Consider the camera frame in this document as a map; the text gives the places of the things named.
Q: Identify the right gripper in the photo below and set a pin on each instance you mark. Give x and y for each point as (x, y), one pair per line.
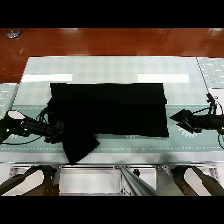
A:
(196, 121)

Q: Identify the black T-shirt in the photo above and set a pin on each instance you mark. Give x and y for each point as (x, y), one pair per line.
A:
(110, 110)

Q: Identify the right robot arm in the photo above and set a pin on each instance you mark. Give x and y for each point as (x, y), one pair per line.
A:
(213, 121)

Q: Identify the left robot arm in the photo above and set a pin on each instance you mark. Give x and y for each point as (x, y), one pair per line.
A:
(23, 126)

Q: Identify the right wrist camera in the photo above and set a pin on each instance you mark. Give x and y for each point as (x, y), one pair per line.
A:
(211, 101)

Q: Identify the silver frame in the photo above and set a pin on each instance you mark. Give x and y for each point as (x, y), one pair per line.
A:
(110, 178)

